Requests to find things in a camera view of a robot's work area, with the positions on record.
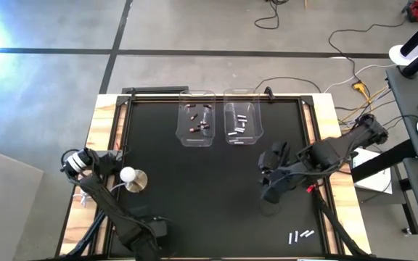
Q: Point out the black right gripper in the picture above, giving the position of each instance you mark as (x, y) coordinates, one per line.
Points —
(279, 181)

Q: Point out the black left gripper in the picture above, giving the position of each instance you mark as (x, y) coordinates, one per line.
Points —
(142, 215)

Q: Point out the clear plastic bin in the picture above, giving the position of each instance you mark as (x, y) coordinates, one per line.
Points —
(185, 139)
(254, 139)

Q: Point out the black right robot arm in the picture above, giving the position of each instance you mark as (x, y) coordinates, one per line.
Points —
(339, 146)

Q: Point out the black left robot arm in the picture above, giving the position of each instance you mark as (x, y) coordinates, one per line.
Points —
(111, 210)

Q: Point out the white globe lamp brass base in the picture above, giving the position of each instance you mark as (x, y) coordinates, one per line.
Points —
(140, 180)

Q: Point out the small red tag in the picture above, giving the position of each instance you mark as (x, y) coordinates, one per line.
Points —
(310, 188)

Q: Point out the black table mat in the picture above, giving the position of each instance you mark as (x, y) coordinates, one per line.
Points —
(194, 210)

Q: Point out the black clamp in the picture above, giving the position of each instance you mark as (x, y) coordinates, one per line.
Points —
(268, 92)

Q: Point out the white box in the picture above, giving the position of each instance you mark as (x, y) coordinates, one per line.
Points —
(376, 183)

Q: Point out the black table support bar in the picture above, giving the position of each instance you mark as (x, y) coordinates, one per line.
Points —
(394, 156)

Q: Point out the yellow power plug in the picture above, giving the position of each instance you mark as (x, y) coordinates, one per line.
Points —
(357, 86)

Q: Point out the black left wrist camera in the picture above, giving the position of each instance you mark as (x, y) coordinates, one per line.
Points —
(160, 227)

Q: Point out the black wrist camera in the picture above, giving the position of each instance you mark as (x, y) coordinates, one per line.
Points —
(269, 161)
(160, 227)

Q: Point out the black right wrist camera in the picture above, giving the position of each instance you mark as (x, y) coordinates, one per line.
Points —
(269, 161)

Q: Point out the white stand with black post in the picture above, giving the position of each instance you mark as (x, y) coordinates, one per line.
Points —
(399, 54)

